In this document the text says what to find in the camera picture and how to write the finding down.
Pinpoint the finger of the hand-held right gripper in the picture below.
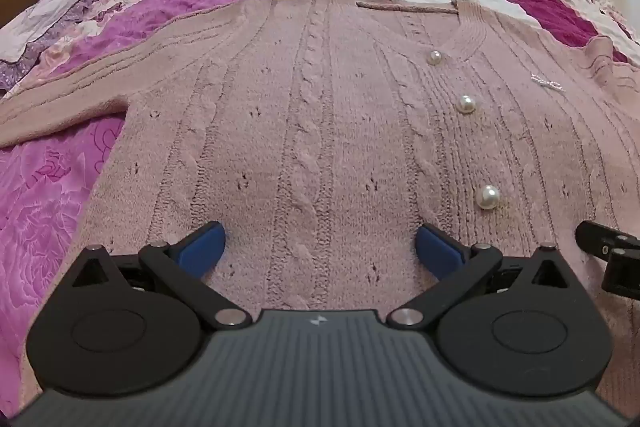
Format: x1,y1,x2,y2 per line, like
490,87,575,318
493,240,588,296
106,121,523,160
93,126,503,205
574,220,640,298

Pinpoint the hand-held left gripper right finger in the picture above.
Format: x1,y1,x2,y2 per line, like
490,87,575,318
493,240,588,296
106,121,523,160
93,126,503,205
387,222,571,329

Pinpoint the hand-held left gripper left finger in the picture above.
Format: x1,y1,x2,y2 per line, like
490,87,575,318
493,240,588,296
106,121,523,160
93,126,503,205
71,221,253,331

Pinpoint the pink knit cardigan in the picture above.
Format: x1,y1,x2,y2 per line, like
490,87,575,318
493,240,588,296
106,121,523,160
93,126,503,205
0,0,640,427

